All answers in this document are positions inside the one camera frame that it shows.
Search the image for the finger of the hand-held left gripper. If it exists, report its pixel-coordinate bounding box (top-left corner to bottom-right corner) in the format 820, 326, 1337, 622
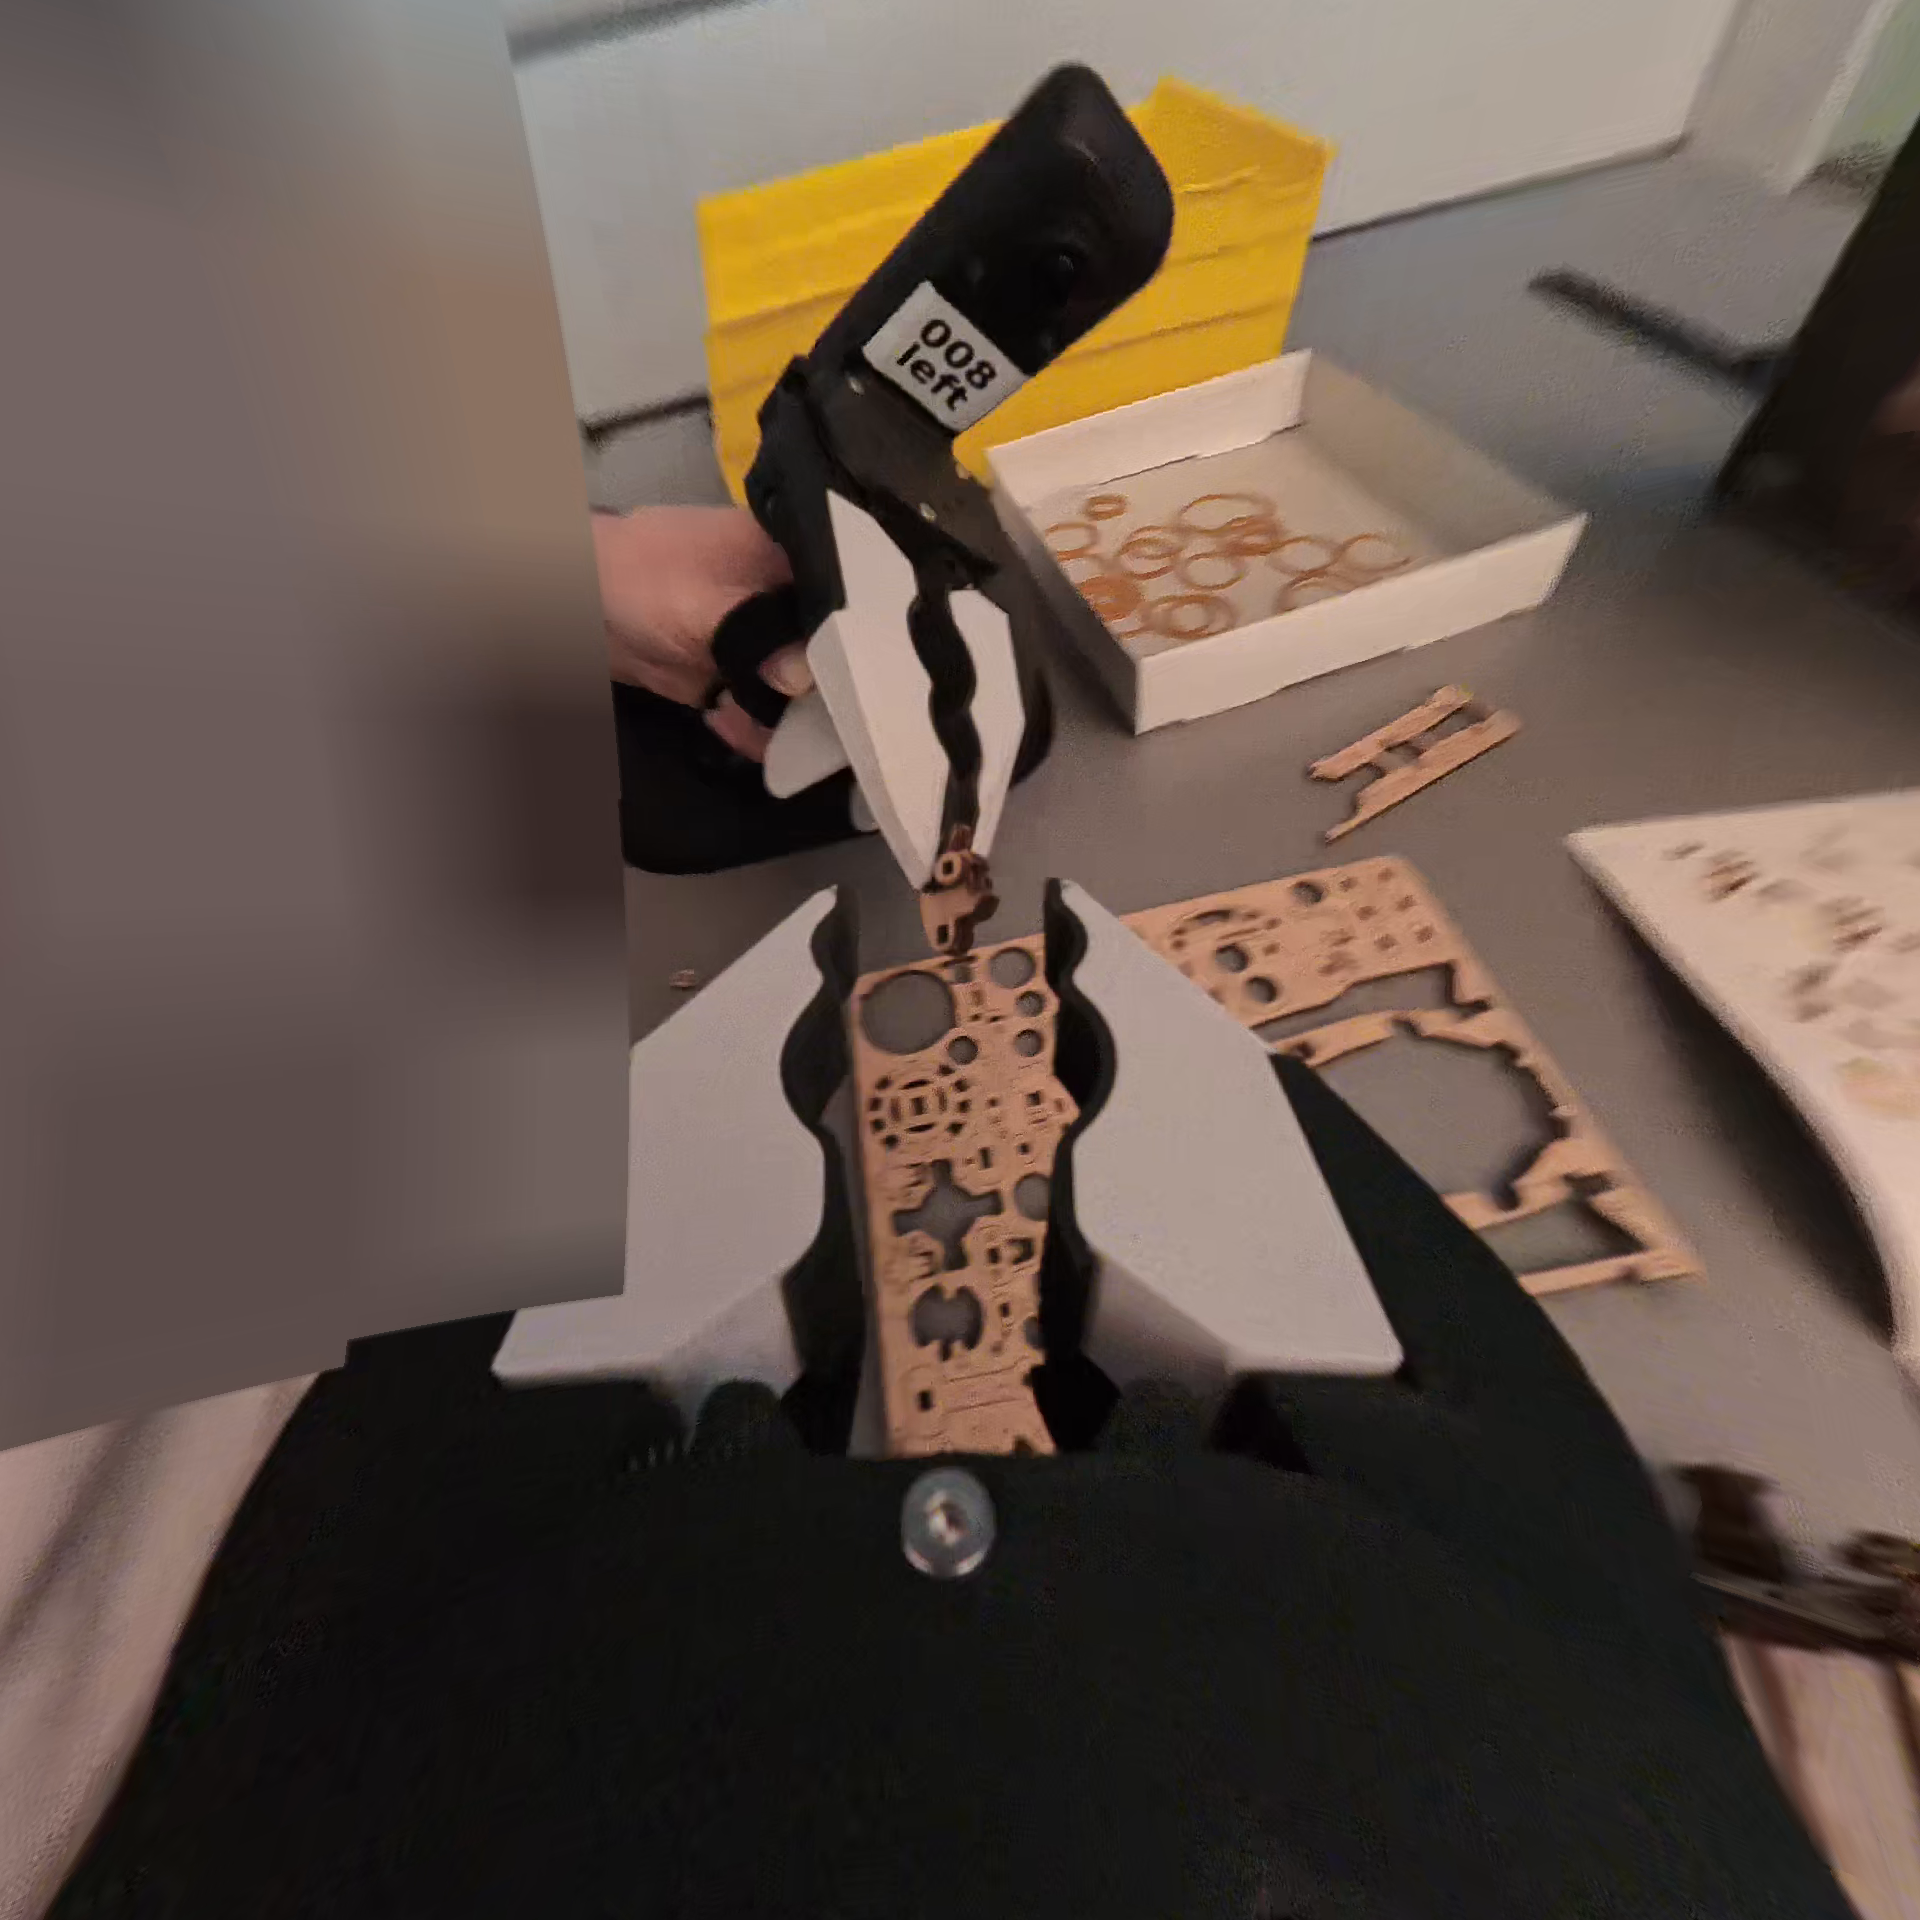
919, 583, 1039, 867
762, 488, 973, 888

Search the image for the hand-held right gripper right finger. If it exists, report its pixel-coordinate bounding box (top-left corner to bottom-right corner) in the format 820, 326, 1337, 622
1039, 877, 1409, 1450

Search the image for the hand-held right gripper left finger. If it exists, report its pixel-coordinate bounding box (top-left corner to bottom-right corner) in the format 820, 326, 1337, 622
492, 884, 865, 1450

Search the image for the small dark wooden model part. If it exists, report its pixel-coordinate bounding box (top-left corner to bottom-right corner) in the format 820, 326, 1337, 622
919, 822, 1001, 955

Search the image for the narrow wooden cutout sheet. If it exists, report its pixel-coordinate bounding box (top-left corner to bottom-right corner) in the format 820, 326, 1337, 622
844, 932, 1087, 1461

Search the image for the dark wooden model assembly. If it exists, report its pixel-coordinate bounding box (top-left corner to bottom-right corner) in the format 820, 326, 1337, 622
1678, 1462, 1920, 1655

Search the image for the person's left hand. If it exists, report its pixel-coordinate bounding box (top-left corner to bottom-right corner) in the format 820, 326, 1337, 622
594, 503, 822, 764

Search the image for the black textured pad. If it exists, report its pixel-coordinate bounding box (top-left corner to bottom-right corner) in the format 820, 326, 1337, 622
614, 680, 902, 875

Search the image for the pile of wooden rings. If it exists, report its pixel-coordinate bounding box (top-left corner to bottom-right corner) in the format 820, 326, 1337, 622
1042, 483, 1419, 647

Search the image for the yellow plastic bin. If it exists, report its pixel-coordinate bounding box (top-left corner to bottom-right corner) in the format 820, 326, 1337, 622
698, 76, 1337, 504

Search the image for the white cardboard box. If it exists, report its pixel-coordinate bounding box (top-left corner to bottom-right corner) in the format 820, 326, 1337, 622
983, 348, 1593, 735

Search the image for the wooden sheet with large cutouts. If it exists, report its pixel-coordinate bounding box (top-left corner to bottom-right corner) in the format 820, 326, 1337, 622
1266, 1013, 1706, 1295

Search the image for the white instruction sheet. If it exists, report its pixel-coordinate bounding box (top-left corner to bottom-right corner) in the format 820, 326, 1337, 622
1563, 796, 1920, 1383

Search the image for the black chair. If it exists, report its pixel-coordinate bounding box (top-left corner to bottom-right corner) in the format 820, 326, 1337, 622
1529, 150, 1920, 607

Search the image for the forked wooden frame piece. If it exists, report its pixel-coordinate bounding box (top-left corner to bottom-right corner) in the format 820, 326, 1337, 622
1308, 686, 1525, 840

